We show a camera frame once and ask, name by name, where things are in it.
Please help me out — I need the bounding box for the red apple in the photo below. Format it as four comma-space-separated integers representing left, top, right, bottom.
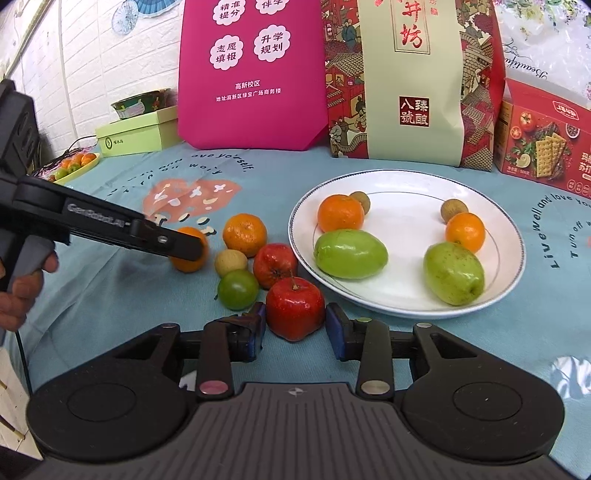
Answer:
266, 277, 325, 342
252, 243, 297, 290

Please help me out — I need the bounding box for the tan longan fruit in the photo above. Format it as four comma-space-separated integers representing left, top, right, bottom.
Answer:
214, 249, 249, 278
349, 191, 370, 214
440, 199, 469, 224

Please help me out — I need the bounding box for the small orange tangerine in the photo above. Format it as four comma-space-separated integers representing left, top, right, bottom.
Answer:
445, 212, 486, 253

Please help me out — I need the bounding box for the yellow tray of fruits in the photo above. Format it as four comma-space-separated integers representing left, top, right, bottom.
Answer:
46, 152, 101, 185

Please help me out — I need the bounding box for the person's left hand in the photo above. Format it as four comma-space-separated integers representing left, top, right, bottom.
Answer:
0, 252, 59, 332

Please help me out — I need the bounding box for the small green round fruit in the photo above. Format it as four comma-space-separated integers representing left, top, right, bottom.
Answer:
217, 270, 259, 311

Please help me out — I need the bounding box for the light blue printed tablecloth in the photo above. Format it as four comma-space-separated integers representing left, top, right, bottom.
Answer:
6, 144, 590, 478

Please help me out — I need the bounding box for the white round plate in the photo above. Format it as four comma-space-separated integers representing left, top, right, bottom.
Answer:
287, 169, 526, 321

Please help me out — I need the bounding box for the light green cardboard box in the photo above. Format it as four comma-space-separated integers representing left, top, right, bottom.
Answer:
95, 106, 181, 157

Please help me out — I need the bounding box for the green patterned bowl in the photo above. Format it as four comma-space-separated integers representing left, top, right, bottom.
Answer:
111, 88, 169, 120

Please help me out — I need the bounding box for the magenta fabric bag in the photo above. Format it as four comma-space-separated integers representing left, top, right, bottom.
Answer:
177, 1, 328, 151

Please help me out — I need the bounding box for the red green paper gift bag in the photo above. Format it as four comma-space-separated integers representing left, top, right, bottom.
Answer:
321, 0, 505, 171

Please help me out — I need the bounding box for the red cracker box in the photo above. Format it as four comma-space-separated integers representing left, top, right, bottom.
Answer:
494, 79, 590, 198

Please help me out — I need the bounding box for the black cable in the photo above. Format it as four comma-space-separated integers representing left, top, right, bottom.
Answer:
13, 329, 34, 395

